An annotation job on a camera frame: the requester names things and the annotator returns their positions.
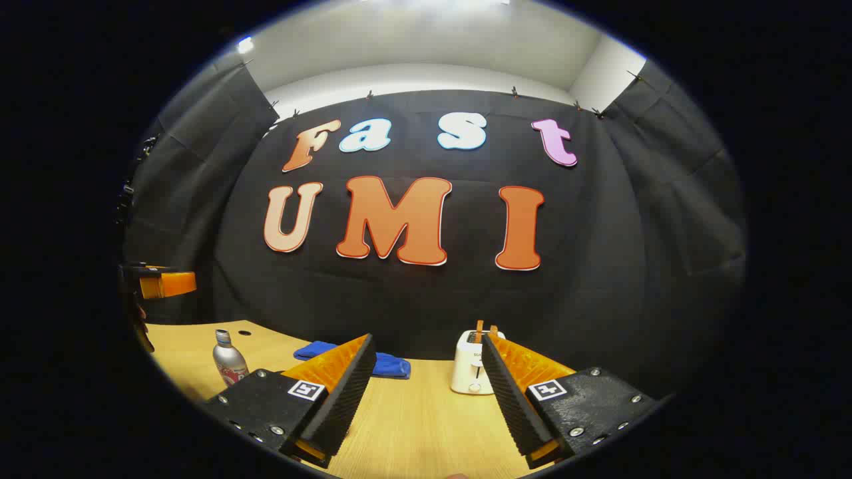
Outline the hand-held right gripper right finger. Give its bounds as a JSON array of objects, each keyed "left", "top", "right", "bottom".
[{"left": 481, "top": 333, "right": 666, "bottom": 470}]

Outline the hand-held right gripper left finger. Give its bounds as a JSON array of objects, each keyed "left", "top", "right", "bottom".
[{"left": 203, "top": 333, "right": 377, "bottom": 470}]

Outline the silver water bottle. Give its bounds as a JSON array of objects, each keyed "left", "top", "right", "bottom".
[{"left": 212, "top": 329, "right": 250, "bottom": 388}]

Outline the white toaster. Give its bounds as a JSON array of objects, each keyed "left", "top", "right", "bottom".
[{"left": 451, "top": 329, "right": 507, "bottom": 396}]

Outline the blue towel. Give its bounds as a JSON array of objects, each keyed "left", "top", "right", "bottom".
[{"left": 294, "top": 341, "right": 412, "bottom": 381}]

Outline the black backdrop cloth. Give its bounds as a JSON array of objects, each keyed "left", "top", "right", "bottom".
[{"left": 120, "top": 59, "right": 747, "bottom": 393}]

